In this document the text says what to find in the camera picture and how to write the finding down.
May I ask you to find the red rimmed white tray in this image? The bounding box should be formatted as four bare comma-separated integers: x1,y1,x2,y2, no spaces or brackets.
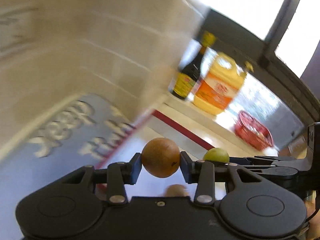
94,109,251,201

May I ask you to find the dark window frame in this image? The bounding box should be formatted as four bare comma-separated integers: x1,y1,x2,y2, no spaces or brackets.
199,0,319,125

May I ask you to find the yellow detergent jug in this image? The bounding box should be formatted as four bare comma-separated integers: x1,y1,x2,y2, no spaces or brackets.
193,52,254,115

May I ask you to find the blue sleep tight mat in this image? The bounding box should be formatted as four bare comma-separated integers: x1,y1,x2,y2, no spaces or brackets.
1,94,134,239

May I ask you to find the green round fruit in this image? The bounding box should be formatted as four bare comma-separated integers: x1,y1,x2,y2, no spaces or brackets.
203,148,229,163

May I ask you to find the dark soy sauce bottle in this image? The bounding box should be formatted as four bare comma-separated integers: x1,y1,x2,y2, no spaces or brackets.
171,31,216,100

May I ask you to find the red plastic basket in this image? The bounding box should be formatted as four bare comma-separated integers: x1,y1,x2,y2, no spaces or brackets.
234,111,274,151

